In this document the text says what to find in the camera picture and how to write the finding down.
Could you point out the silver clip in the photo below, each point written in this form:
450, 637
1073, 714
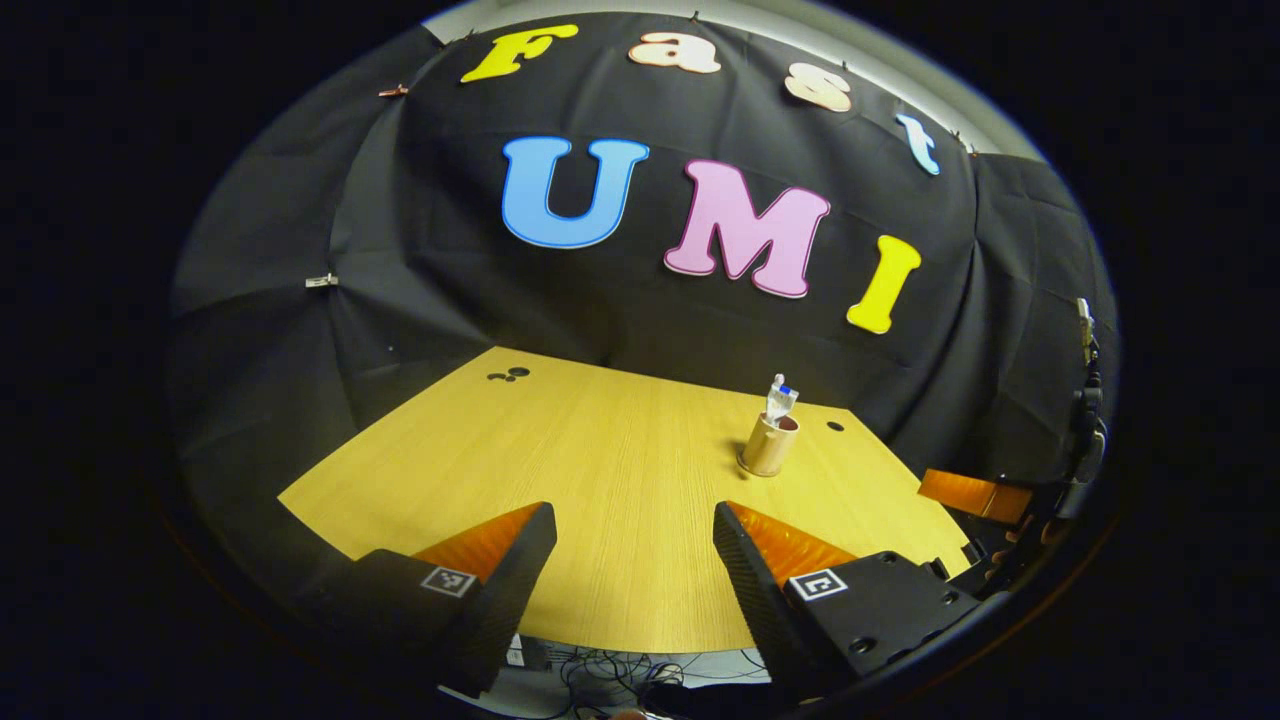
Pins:
321, 281

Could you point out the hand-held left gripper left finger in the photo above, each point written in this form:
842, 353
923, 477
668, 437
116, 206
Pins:
505, 600

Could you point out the black backdrop cloth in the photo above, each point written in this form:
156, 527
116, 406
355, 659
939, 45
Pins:
650, 320

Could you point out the beige cup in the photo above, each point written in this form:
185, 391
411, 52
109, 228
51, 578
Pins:
768, 445

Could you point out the white toothpaste tube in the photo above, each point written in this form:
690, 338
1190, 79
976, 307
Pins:
780, 400

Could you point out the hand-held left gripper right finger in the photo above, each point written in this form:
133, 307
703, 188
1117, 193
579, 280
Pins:
755, 610

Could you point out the wooden desktop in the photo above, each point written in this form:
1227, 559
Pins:
600, 470

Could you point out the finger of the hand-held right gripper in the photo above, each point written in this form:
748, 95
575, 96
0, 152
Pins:
975, 495
1010, 555

